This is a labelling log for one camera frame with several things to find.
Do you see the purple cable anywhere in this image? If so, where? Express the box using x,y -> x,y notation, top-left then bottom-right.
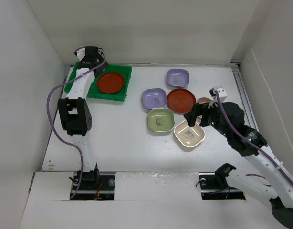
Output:
46,47 -> 106,201
214,90 -> 293,191

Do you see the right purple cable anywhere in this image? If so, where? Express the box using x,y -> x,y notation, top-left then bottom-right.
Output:
214,90 -> 293,191

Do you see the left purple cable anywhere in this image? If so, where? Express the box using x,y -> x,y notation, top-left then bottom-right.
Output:
46,47 -> 106,201

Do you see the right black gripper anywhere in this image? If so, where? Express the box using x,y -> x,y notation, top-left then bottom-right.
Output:
183,98 -> 232,138

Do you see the cream square bowl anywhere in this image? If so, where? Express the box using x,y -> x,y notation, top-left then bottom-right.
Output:
173,120 -> 206,150

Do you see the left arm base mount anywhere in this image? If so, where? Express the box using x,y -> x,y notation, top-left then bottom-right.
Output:
70,171 -> 115,201

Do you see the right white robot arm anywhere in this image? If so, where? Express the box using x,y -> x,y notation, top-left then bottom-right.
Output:
184,102 -> 293,229

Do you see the purple square bowl far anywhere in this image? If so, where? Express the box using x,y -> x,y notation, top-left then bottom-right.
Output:
166,68 -> 190,88

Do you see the purple square bowl near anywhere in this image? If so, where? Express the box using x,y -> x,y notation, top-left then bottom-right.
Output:
142,88 -> 167,110

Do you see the pink square bowl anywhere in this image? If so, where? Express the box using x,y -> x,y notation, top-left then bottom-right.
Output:
196,97 -> 212,105

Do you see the green plastic bin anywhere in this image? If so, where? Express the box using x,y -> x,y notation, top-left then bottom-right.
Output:
64,64 -> 132,102

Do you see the green square bowl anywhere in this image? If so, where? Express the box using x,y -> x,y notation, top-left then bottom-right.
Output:
147,108 -> 175,132

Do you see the red round plate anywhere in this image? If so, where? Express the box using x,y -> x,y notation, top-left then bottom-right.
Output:
167,88 -> 196,113
97,72 -> 125,94

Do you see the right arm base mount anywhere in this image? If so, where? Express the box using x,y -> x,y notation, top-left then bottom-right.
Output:
196,172 -> 246,200

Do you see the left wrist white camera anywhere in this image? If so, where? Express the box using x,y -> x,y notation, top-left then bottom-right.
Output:
74,46 -> 85,61

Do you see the wrist white camera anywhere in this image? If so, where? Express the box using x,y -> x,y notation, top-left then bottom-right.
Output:
74,46 -> 85,61
209,86 -> 227,102

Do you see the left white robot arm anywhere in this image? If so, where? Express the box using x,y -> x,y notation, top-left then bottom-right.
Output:
58,46 -> 108,189

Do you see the purple square bowl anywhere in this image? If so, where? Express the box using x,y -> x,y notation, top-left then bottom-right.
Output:
166,68 -> 190,88
142,88 -> 167,110

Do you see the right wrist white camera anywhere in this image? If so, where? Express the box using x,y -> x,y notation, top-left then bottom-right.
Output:
209,86 -> 227,102

